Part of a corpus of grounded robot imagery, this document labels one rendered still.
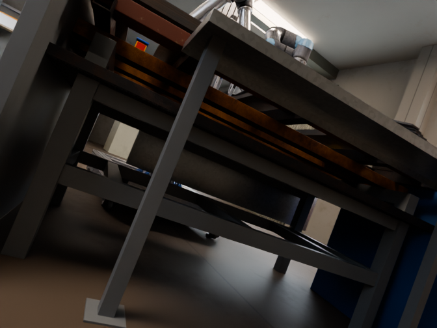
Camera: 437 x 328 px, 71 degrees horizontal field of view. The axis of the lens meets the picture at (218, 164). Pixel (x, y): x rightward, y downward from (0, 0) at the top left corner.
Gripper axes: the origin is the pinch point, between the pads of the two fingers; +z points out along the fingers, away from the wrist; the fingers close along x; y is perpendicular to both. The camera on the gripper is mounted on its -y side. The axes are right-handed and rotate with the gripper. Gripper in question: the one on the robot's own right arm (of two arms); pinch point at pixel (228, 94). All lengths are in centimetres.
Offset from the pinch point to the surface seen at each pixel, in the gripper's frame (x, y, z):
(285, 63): -94, -19, 13
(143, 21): -62, -52, 10
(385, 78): 223, 305, -206
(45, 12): -80, -71, 25
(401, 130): -94, 22, 12
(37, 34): -79, -71, 30
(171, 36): -62, -44, 10
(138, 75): -27, -47, 18
